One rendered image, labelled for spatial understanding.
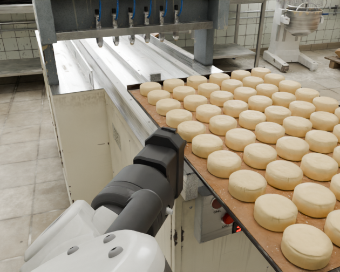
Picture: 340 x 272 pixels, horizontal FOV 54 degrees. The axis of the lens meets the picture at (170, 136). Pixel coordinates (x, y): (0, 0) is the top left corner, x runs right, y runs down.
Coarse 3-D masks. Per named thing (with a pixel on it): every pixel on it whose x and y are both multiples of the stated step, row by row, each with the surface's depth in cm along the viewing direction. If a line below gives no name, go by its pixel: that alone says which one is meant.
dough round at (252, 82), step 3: (243, 78) 82; (246, 78) 81; (249, 78) 81; (252, 78) 81; (255, 78) 81; (258, 78) 81; (261, 78) 81; (243, 81) 80; (246, 81) 79; (249, 81) 79; (252, 81) 79; (255, 81) 79; (258, 81) 79; (261, 81) 79; (243, 84) 80; (246, 84) 79; (249, 84) 79; (252, 84) 79; (255, 84) 78; (258, 84) 79; (252, 87) 79; (255, 87) 79
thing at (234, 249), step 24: (120, 120) 108; (120, 144) 115; (144, 144) 88; (120, 168) 123; (168, 216) 77; (192, 216) 75; (168, 240) 80; (192, 240) 79; (216, 240) 82; (240, 240) 86; (192, 264) 83; (216, 264) 87; (240, 264) 91; (264, 264) 96
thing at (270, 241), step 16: (208, 80) 86; (144, 96) 76; (192, 112) 68; (176, 128) 62; (208, 128) 62; (224, 144) 57; (272, 144) 57; (192, 160) 52; (288, 160) 52; (208, 176) 48; (304, 176) 48; (224, 192) 45; (272, 192) 45; (288, 192) 45; (240, 208) 42; (336, 208) 42; (256, 224) 40; (320, 224) 40; (256, 240) 38; (272, 240) 38; (272, 256) 36; (336, 256) 36
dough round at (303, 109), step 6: (294, 102) 68; (300, 102) 68; (306, 102) 68; (294, 108) 66; (300, 108) 65; (306, 108) 65; (312, 108) 65; (294, 114) 66; (300, 114) 65; (306, 114) 65
